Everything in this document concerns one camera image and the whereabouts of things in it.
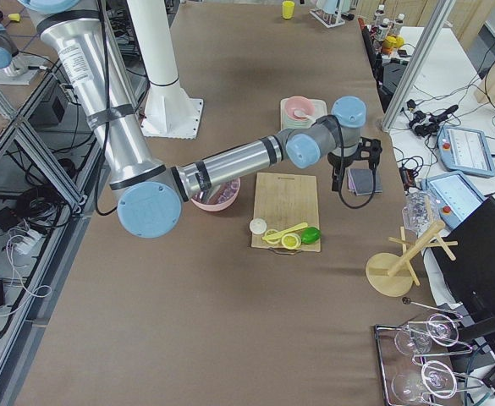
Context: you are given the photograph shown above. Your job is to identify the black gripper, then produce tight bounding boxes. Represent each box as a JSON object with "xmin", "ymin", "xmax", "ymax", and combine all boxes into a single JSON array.
[{"xmin": 327, "ymin": 137, "xmax": 382, "ymax": 191}]

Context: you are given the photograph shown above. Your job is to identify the small pink bowl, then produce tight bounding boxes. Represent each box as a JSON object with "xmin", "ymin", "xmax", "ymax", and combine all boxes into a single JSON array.
[{"xmin": 284, "ymin": 96, "xmax": 315, "ymax": 121}]

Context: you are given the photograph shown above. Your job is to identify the white ceramic spoon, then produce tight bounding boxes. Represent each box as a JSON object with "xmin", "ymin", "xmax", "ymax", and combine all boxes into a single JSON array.
[{"xmin": 294, "ymin": 109, "xmax": 316, "ymax": 121}]

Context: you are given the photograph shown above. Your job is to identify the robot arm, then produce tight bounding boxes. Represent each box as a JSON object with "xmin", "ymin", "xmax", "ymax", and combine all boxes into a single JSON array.
[{"xmin": 26, "ymin": 1, "xmax": 382, "ymax": 238}]

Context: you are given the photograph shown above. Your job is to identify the large pink bowl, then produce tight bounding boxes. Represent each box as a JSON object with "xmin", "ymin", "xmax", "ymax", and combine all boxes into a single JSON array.
[{"xmin": 190, "ymin": 178, "xmax": 241, "ymax": 211}]

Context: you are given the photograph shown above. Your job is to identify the grey folded cloth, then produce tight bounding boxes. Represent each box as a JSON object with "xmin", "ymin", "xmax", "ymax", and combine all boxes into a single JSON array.
[{"xmin": 346, "ymin": 167, "xmax": 382, "ymax": 195}]

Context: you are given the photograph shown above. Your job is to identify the wooden cutting board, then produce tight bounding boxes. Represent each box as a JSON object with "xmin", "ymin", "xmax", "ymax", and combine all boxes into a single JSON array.
[{"xmin": 253, "ymin": 173, "xmax": 320, "ymax": 231}]

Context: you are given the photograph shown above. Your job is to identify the yellow plastic knife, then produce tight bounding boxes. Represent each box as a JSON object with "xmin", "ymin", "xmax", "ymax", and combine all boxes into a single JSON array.
[{"xmin": 273, "ymin": 222, "xmax": 309, "ymax": 238}]

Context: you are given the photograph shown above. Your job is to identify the green lime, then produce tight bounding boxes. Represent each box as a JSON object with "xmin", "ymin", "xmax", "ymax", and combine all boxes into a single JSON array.
[{"xmin": 300, "ymin": 227, "xmax": 321, "ymax": 244}]

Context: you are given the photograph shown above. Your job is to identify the cream serving tray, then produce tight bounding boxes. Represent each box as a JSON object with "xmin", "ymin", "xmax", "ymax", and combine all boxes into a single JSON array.
[{"xmin": 280, "ymin": 98, "xmax": 327, "ymax": 129}]

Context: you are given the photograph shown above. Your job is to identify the stacked green bowls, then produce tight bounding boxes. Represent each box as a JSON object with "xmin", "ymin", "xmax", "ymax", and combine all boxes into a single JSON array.
[{"xmin": 281, "ymin": 112, "xmax": 314, "ymax": 129}]

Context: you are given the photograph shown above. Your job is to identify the clear plastic bottle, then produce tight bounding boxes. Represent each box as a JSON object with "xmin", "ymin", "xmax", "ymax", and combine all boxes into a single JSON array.
[{"xmin": 402, "ymin": 191, "xmax": 440, "ymax": 236}]

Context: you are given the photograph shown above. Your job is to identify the wooden mug tree stand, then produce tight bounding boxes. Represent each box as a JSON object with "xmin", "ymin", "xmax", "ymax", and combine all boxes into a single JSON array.
[{"xmin": 366, "ymin": 217, "xmax": 458, "ymax": 297}]

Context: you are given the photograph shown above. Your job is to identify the clear ice cubes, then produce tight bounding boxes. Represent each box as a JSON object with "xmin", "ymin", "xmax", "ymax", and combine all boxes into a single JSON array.
[{"xmin": 199, "ymin": 178, "xmax": 239, "ymax": 205}]

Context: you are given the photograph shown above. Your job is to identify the blue teach pendant tablet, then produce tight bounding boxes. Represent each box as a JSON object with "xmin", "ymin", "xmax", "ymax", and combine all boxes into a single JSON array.
[{"xmin": 437, "ymin": 125, "xmax": 495, "ymax": 178}]

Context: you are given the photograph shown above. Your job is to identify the black monitor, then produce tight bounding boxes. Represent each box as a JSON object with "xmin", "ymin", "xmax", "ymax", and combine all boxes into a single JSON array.
[{"xmin": 432, "ymin": 197, "xmax": 495, "ymax": 353}]

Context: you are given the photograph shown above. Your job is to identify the wine glass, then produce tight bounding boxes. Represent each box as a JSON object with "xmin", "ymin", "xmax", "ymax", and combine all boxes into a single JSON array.
[
  {"xmin": 391, "ymin": 360, "xmax": 458, "ymax": 405},
  {"xmin": 394, "ymin": 313, "xmax": 459, "ymax": 356}
]

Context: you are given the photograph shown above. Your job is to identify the metal glass rack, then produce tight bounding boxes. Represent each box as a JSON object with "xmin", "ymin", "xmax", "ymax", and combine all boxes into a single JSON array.
[{"xmin": 373, "ymin": 312, "xmax": 486, "ymax": 405}]

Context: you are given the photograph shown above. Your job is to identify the aluminium frame post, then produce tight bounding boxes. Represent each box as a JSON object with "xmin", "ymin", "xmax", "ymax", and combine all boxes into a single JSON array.
[{"xmin": 381, "ymin": 0, "xmax": 456, "ymax": 133}]

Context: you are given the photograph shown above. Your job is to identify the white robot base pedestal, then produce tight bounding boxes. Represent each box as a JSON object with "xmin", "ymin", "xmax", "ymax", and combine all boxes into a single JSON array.
[{"xmin": 127, "ymin": 0, "xmax": 204, "ymax": 140}]

